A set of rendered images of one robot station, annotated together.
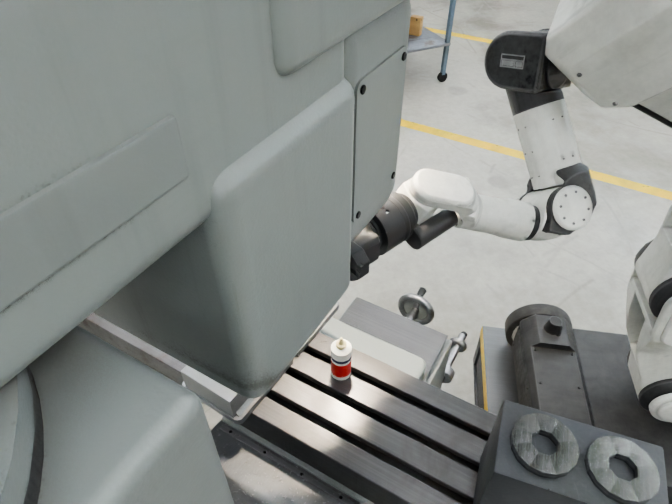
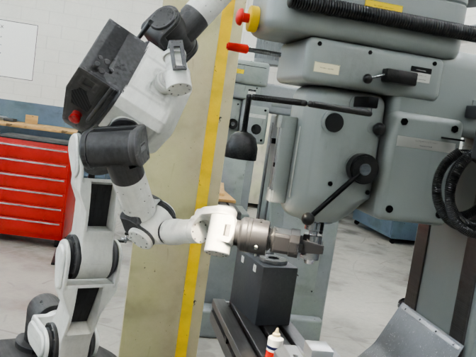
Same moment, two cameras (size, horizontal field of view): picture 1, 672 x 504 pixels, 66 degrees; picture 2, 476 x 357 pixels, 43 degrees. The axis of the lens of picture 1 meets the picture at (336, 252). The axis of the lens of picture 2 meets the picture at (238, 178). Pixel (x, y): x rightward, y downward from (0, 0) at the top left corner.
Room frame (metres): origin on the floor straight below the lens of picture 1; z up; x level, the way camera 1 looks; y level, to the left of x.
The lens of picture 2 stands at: (1.73, 0.97, 1.54)
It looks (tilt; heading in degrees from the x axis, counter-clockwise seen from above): 6 degrees down; 227
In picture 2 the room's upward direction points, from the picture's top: 8 degrees clockwise
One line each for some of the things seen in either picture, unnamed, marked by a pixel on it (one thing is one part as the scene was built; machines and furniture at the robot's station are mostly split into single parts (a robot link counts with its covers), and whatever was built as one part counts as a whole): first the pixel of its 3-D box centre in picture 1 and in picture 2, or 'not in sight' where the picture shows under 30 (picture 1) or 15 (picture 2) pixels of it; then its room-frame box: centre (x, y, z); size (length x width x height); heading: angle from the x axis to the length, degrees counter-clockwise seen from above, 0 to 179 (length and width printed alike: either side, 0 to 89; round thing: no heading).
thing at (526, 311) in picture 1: (538, 329); not in sight; (1.04, -0.64, 0.50); 0.20 x 0.05 x 0.20; 81
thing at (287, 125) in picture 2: not in sight; (281, 159); (0.66, -0.03, 1.45); 0.04 x 0.04 x 0.21; 60
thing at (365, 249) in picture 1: (360, 237); (275, 240); (0.63, -0.04, 1.24); 0.13 x 0.12 x 0.10; 41
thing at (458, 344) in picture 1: (453, 353); not in sight; (0.95, -0.36, 0.48); 0.22 x 0.06 x 0.06; 150
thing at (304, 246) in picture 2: not in sight; (311, 248); (0.59, 0.05, 1.24); 0.06 x 0.02 x 0.03; 131
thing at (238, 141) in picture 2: not in sight; (241, 144); (0.81, -0.02, 1.47); 0.07 x 0.07 x 0.06
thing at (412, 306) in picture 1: (410, 317); not in sight; (1.00, -0.22, 0.60); 0.16 x 0.12 x 0.12; 150
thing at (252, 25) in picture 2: not in sight; (252, 18); (0.76, -0.09, 1.76); 0.06 x 0.02 x 0.06; 60
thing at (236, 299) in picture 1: (203, 210); (398, 163); (0.40, 0.13, 1.47); 0.24 x 0.19 x 0.26; 60
